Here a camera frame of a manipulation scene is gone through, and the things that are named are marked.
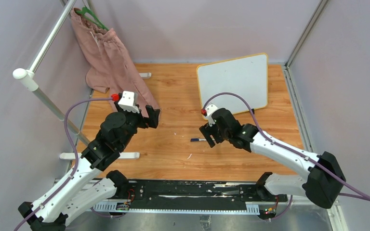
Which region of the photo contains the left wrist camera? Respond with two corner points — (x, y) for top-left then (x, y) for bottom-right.
(118, 91), (140, 114)

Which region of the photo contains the pink cloth garment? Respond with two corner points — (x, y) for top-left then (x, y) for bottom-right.
(70, 8), (160, 116)

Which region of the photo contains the white whiteboard marker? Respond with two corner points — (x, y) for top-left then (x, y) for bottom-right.
(190, 138), (207, 142)

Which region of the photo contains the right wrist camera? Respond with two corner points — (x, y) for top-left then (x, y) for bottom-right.
(201, 104), (219, 127)

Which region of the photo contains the yellow framed whiteboard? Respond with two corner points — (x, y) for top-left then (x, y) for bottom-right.
(196, 53), (268, 109)

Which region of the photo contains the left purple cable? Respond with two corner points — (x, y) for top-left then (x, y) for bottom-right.
(13, 96), (116, 231)

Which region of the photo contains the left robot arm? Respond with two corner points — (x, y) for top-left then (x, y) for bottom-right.
(18, 103), (160, 231)

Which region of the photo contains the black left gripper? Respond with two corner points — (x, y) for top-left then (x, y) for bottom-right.
(115, 100), (159, 149)

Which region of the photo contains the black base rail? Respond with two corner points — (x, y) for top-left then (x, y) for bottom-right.
(93, 180), (289, 219)

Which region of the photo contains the purple cable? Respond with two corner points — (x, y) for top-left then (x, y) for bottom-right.
(202, 92), (370, 205)
(13, 96), (116, 231)

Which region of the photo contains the metal clothes rack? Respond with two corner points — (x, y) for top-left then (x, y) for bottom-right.
(13, 0), (152, 161)

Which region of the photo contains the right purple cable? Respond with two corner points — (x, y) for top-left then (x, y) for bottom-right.
(202, 92), (370, 205)

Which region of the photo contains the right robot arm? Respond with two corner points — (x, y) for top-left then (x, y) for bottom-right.
(199, 104), (346, 209)

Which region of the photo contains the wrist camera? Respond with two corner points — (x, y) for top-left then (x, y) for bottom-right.
(118, 91), (140, 114)
(201, 104), (219, 127)

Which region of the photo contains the green clothes hanger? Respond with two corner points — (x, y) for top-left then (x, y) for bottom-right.
(75, 6), (109, 31)

